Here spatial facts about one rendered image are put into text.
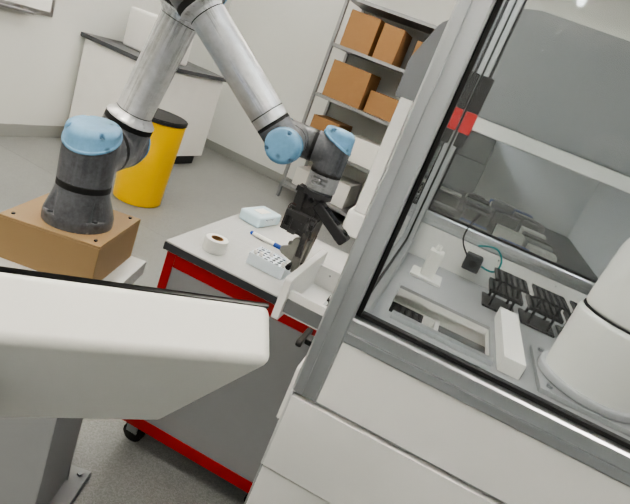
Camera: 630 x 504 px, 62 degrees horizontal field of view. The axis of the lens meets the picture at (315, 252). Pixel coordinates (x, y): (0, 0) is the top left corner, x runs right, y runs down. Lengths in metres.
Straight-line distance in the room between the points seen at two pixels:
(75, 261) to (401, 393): 0.78
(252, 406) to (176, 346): 1.30
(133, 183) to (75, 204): 2.69
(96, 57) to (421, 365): 4.41
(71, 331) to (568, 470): 0.63
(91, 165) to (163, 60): 0.28
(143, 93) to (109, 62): 3.50
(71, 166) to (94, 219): 0.13
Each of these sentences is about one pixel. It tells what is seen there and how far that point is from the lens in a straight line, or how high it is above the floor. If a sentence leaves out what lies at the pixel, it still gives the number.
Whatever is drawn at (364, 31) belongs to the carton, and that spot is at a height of 1.74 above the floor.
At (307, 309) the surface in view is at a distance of 1.21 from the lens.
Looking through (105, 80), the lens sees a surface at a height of 0.62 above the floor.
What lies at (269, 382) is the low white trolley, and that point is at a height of 0.49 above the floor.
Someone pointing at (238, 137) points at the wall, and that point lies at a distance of 6.23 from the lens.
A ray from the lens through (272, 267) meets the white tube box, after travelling 1.59.
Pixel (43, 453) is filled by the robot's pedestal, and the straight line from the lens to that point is 1.55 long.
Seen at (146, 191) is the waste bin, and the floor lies 0.13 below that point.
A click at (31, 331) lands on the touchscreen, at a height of 1.17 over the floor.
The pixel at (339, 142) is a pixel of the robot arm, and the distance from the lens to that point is 1.22.
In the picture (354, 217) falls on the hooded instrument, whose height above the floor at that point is 0.88.
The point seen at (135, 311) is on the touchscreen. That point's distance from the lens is 0.39.
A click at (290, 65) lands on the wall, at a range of 5.98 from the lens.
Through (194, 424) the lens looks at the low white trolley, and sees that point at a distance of 1.81.
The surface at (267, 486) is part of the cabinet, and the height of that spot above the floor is 0.77.
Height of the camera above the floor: 1.39
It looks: 19 degrees down
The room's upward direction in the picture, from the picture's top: 22 degrees clockwise
